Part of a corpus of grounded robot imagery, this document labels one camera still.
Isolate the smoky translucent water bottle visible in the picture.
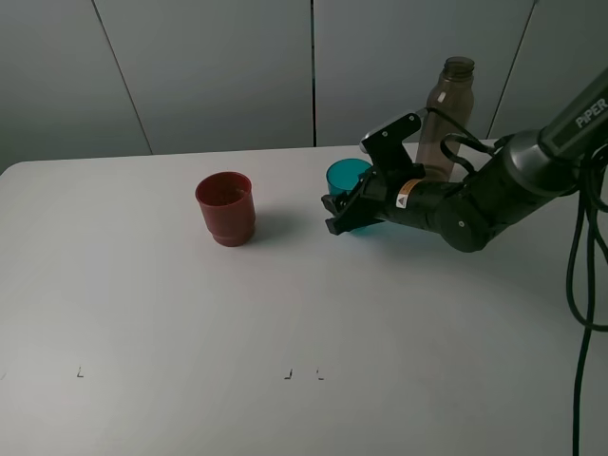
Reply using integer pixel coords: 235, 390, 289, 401
415, 56, 475, 181

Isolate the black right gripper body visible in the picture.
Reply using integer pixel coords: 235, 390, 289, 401
361, 131, 428, 223

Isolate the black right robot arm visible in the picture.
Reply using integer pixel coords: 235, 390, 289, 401
322, 72, 607, 253

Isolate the red plastic cup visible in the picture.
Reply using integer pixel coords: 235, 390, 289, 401
195, 171, 256, 247

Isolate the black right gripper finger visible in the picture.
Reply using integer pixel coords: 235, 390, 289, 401
321, 193, 375, 235

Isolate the black camera cable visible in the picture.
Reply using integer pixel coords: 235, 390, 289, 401
425, 106, 608, 456

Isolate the teal translucent plastic cup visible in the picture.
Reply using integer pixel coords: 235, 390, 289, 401
326, 159, 371, 198

